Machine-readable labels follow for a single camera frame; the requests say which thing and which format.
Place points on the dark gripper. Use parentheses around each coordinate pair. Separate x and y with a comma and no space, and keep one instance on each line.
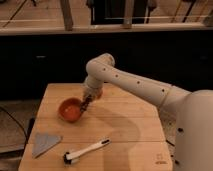
(88,99)

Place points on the dark grape bunch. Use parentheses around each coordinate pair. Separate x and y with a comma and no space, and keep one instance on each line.
(83,107)

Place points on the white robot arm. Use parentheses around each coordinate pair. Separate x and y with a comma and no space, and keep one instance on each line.
(193,110)

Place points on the red bowl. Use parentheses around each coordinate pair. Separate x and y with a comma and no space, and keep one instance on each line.
(69,110)

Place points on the orange tomato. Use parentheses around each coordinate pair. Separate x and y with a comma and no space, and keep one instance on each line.
(98,95)

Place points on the grey triangular cloth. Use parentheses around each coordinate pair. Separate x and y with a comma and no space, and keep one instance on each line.
(44,142)

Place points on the white dish brush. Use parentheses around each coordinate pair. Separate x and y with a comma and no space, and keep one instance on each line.
(70,156)

